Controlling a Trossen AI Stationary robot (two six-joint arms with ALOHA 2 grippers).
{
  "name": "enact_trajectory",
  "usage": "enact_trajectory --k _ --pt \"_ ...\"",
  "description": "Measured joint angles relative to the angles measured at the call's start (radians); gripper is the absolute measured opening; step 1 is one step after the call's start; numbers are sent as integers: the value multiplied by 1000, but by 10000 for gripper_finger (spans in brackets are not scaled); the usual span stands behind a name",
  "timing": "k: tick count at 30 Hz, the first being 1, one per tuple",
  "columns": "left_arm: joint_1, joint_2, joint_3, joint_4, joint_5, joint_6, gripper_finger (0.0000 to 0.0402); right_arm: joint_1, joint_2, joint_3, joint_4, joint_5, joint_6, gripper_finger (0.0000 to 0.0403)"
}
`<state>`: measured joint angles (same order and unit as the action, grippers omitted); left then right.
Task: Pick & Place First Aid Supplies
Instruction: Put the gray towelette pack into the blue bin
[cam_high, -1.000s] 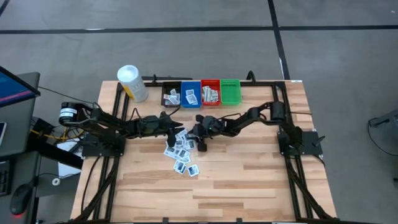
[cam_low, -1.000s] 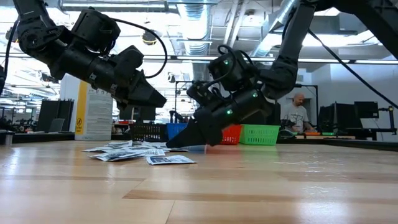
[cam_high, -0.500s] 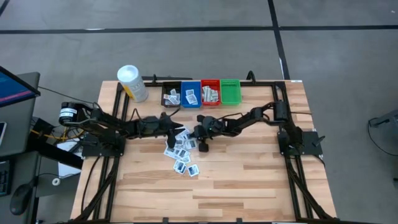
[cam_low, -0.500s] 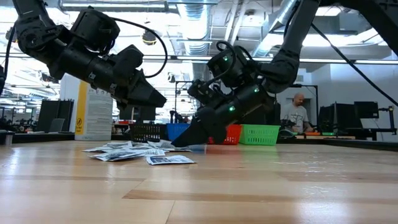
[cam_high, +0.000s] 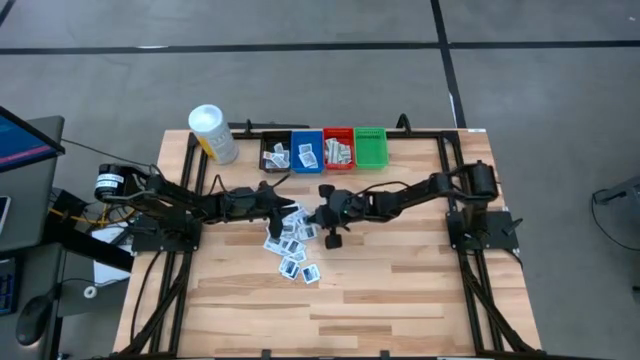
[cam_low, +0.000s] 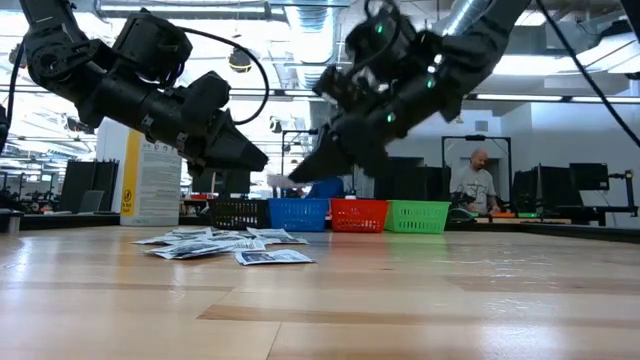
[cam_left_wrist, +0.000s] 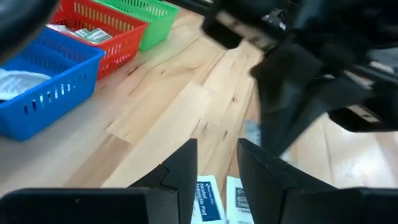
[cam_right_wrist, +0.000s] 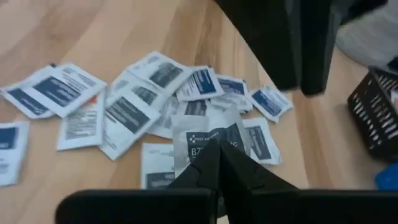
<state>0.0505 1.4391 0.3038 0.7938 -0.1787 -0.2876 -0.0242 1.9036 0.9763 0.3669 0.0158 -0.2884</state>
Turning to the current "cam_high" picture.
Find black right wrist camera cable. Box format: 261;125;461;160
357;180;412;197

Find tilted monitor blue screen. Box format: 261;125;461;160
0;104;66;174

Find black frame crossbar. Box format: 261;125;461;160
227;119;311;134

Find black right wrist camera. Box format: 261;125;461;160
349;192;375;210

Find black power box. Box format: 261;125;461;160
52;188;89;221

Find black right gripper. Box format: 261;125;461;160
306;183;374;250

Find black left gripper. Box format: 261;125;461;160
220;179;297;240

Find thin black floor cable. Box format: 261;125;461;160
62;137;156;169

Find green plastic basket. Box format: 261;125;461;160
353;126;390;170

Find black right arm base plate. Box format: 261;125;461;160
446;209;521;251

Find white paper sheet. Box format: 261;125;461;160
92;224;134;286

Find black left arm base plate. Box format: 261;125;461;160
130;213;204;254

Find black left wrist camera cable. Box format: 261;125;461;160
207;172;293;199

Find blue plastic basket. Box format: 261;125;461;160
290;129;325;175

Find black computer mouse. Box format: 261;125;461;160
14;294;55;347

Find black keyboard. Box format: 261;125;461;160
0;257;21;317

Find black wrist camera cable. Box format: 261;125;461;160
207;172;293;199
357;180;412;197

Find yellow cable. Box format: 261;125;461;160
48;204;137;227

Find black looped floor cable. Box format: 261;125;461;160
591;189;640;252

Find black aluminium frame strut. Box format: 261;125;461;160
122;254;191;355
458;252;531;354

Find white wipes canister yellow label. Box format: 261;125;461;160
187;103;240;166

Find grey side desk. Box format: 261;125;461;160
0;115;66;254

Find black aluminium table frame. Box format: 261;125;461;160
118;127;544;360

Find red plastic basket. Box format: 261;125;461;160
322;127;357;171

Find grey stand foot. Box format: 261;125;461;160
593;174;640;206

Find black desk support beam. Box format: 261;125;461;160
42;219;135;274

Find black plastic basket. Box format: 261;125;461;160
258;130;293;174

